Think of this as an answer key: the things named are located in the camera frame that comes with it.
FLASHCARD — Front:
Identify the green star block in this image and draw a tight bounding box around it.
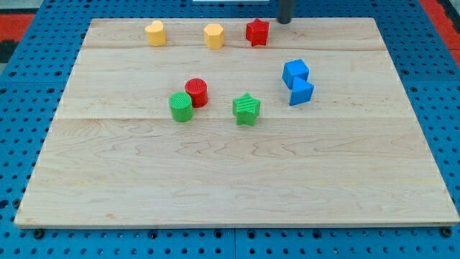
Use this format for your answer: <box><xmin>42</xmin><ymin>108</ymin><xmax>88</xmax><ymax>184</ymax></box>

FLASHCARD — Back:
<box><xmin>232</xmin><ymin>93</ymin><xmax>261</xmax><ymax>126</ymax></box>

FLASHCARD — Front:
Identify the blue cube block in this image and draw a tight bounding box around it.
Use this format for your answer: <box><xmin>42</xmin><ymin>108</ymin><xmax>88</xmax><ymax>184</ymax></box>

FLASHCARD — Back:
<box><xmin>282</xmin><ymin>59</ymin><xmax>310</xmax><ymax>90</ymax></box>

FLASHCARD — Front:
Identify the red star block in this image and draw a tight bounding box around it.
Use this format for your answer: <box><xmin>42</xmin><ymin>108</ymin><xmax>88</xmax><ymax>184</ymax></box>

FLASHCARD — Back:
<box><xmin>245</xmin><ymin>18</ymin><xmax>270</xmax><ymax>47</ymax></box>

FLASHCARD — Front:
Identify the red cylinder block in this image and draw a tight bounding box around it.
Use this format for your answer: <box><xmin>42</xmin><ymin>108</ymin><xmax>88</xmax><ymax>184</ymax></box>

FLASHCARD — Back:
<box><xmin>185</xmin><ymin>78</ymin><xmax>208</xmax><ymax>108</ymax></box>

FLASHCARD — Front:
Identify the green cylinder block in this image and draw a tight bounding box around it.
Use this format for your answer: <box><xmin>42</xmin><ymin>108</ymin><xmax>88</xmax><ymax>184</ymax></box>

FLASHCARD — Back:
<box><xmin>169</xmin><ymin>92</ymin><xmax>194</xmax><ymax>122</ymax></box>

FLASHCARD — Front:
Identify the wooden board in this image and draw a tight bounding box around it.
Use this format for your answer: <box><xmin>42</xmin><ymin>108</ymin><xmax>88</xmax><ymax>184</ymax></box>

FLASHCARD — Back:
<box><xmin>14</xmin><ymin>18</ymin><xmax>459</xmax><ymax>230</ymax></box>

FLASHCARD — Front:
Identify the blue triangle block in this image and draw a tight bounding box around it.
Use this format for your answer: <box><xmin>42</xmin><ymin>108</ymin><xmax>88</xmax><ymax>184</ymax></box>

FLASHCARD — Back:
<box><xmin>289</xmin><ymin>77</ymin><xmax>315</xmax><ymax>106</ymax></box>

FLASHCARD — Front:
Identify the yellow hexagon block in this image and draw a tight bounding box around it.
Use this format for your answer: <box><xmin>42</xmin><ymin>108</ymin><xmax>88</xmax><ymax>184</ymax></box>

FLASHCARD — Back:
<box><xmin>203</xmin><ymin>23</ymin><xmax>225</xmax><ymax>49</ymax></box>

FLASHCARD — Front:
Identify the yellow heart block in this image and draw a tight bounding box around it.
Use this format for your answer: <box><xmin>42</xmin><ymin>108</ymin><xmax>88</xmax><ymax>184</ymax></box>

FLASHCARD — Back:
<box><xmin>144</xmin><ymin>20</ymin><xmax>167</xmax><ymax>47</ymax></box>

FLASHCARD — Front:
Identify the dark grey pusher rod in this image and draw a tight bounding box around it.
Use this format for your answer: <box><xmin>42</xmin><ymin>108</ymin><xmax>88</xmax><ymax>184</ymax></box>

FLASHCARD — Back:
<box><xmin>277</xmin><ymin>0</ymin><xmax>295</xmax><ymax>24</ymax></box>

